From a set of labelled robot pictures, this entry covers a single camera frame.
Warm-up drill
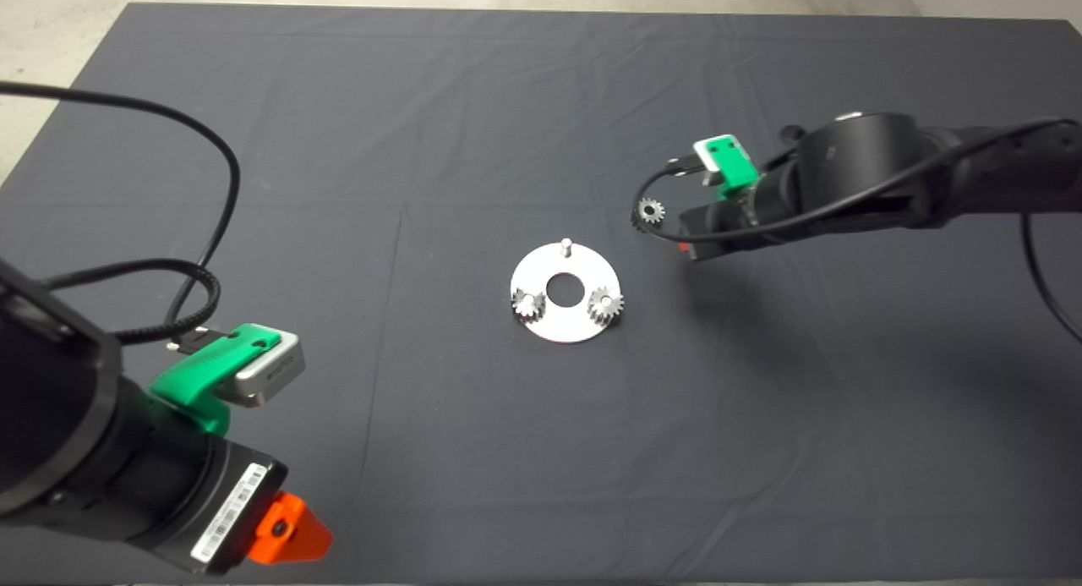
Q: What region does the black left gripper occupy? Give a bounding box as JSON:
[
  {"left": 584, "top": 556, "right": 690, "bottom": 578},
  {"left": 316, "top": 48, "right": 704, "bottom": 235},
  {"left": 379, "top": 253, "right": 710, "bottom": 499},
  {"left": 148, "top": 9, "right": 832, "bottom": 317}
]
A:
[{"left": 131, "top": 438, "right": 333, "bottom": 574}]

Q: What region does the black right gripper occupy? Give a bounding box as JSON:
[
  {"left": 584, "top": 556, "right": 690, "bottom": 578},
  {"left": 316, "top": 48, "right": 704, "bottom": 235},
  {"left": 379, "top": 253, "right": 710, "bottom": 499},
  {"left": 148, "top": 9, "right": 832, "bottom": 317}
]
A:
[{"left": 679, "top": 189, "right": 762, "bottom": 263}]

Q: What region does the round metal plate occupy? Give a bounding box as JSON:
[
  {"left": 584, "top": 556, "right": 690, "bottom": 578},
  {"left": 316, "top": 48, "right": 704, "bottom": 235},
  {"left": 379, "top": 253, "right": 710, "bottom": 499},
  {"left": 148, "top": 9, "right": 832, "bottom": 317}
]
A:
[{"left": 510, "top": 239, "right": 624, "bottom": 344}]

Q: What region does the dark grey table cloth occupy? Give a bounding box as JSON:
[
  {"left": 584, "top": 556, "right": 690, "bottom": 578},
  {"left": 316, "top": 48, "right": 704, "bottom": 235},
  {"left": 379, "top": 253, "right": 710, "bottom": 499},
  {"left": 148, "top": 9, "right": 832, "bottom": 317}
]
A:
[{"left": 0, "top": 1, "right": 1082, "bottom": 585}]

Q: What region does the green right camera mount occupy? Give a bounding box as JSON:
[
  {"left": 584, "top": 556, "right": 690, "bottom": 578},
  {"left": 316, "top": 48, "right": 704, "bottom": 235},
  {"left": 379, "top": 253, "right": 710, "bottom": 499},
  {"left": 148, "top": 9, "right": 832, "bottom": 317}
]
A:
[{"left": 708, "top": 136, "right": 761, "bottom": 200}]

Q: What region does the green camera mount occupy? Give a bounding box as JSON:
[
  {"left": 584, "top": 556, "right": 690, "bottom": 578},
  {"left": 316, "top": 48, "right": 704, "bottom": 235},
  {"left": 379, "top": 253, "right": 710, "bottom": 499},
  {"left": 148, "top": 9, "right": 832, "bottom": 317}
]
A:
[
  {"left": 708, "top": 136, "right": 761, "bottom": 200},
  {"left": 150, "top": 323, "right": 281, "bottom": 436}
]

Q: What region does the silver right camera box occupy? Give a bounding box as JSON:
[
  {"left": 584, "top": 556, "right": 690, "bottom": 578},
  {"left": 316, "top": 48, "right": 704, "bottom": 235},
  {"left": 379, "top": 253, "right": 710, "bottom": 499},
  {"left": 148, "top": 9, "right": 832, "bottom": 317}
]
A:
[{"left": 693, "top": 134, "right": 745, "bottom": 181}]

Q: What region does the silver camera box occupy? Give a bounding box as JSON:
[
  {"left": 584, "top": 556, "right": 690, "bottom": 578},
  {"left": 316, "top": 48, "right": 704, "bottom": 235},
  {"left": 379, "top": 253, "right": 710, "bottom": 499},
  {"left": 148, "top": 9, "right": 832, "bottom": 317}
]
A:
[
  {"left": 693, "top": 134, "right": 745, "bottom": 181},
  {"left": 221, "top": 332, "right": 306, "bottom": 408}
]

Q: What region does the silver left camera box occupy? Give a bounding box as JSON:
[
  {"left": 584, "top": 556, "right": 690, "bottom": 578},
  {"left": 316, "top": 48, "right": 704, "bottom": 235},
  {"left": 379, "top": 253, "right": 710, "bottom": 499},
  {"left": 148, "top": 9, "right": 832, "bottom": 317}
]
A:
[{"left": 221, "top": 332, "right": 306, "bottom": 408}]

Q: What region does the green left camera mount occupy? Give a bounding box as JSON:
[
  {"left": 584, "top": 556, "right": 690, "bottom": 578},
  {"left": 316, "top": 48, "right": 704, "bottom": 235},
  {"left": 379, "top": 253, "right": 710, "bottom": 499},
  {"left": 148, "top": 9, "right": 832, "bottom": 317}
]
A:
[{"left": 150, "top": 323, "right": 281, "bottom": 436}]

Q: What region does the braided black left cable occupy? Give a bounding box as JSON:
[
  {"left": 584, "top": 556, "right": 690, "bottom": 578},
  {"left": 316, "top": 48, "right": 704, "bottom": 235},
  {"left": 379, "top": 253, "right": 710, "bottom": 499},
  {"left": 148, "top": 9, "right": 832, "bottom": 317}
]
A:
[{"left": 42, "top": 259, "right": 222, "bottom": 352}]

